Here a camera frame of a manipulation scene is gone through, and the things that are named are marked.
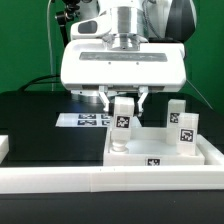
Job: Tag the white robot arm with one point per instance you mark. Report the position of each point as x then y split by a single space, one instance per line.
141 21

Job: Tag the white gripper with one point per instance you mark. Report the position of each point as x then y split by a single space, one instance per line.
89 65

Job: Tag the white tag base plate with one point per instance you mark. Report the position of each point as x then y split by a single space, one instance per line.
83 120

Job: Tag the white square tabletop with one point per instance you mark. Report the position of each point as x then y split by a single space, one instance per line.
148 147

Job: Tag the white obstacle fence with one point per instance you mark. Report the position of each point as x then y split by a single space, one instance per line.
127 178

